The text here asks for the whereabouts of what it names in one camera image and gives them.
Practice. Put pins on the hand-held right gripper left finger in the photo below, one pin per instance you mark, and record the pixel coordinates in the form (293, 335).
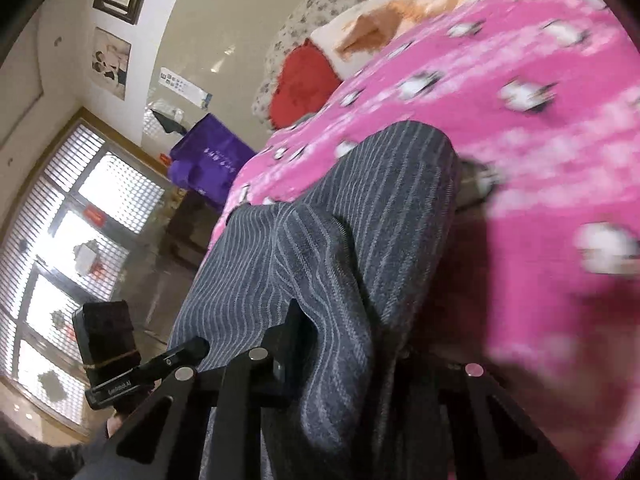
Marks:
(280, 360)

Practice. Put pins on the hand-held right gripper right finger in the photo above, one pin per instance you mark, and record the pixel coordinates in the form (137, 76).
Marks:
(465, 410)

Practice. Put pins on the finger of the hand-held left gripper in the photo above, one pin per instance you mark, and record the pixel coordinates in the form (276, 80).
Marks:
(180, 352)

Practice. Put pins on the grey striped suit jacket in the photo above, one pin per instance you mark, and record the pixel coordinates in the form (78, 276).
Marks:
(325, 235)

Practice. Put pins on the person's left forearm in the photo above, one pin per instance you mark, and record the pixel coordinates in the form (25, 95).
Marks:
(40, 455)

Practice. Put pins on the person's left hand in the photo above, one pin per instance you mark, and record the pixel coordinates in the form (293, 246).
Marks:
(117, 422)

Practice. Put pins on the window with blinds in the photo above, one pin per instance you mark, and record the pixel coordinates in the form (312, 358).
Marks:
(100, 185)

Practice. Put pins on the purple tote bag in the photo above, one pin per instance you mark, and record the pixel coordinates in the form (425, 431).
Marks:
(215, 150)

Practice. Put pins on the dark hanging cloth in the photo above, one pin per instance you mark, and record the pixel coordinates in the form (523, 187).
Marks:
(167, 120)

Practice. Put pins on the pink penguin print blanket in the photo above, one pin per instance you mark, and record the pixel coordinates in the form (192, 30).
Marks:
(525, 160)

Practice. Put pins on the red heart-shaped pillow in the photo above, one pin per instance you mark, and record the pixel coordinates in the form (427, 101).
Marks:
(305, 85)

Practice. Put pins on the white pillow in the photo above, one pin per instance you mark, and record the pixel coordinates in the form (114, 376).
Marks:
(330, 45)

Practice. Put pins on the peach fringed towel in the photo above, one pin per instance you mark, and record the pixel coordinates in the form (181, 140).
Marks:
(390, 15)

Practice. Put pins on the wall poster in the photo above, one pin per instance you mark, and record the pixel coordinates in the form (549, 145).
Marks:
(111, 62)

